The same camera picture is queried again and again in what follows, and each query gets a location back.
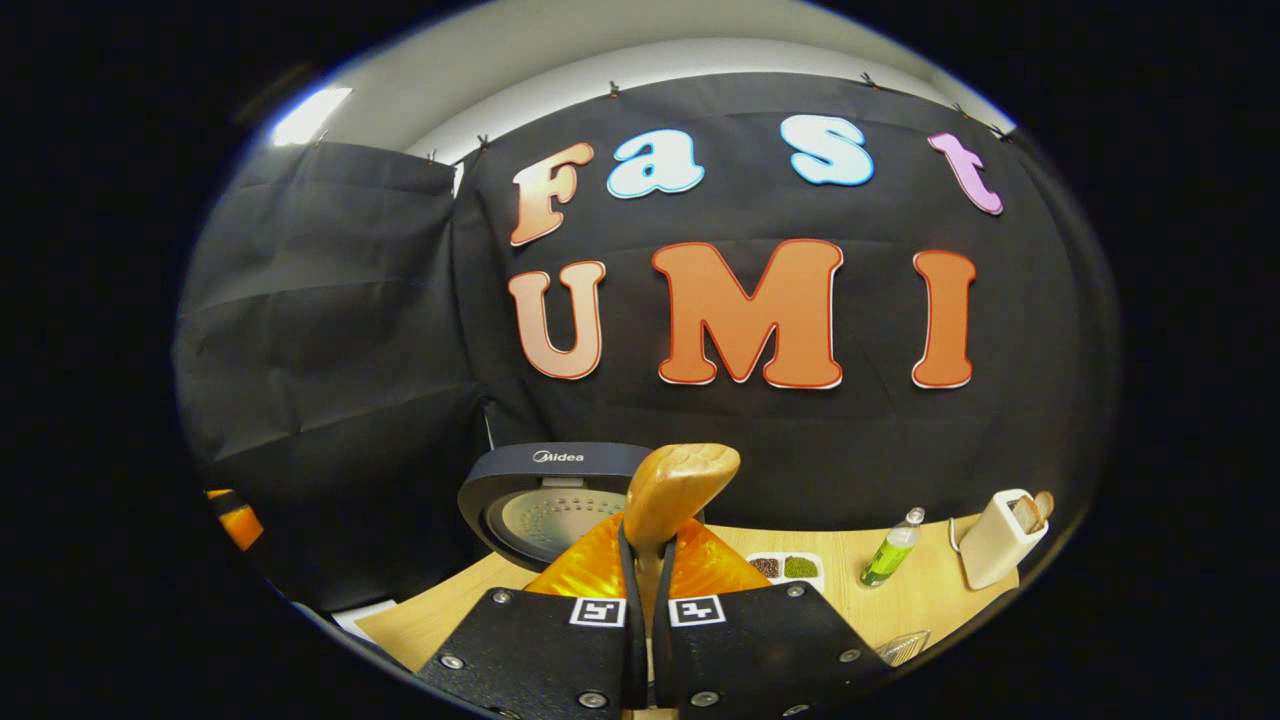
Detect white divided rice tray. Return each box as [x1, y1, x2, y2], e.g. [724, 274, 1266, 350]
[745, 551, 826, 593]

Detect green drink bottle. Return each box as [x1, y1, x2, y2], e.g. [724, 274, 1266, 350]
[858, 507, 927, 589]

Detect white toaster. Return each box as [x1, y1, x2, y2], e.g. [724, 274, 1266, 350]
[958, 488, 1051, 591]

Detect white paper sheet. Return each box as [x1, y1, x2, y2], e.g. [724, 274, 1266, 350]
[330, 598, 401, 641]

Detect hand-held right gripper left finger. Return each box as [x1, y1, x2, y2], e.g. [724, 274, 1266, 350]
[415, 510, 649, 720]

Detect black backdrop cloth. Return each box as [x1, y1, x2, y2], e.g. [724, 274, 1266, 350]
[170, 70, 1121, 611]

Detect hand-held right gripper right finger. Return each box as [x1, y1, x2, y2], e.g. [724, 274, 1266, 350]
[650, 515, 891, 720]

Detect black lidded rice cooker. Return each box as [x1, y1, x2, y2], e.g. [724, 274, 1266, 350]
[457, 442, 706, 573]

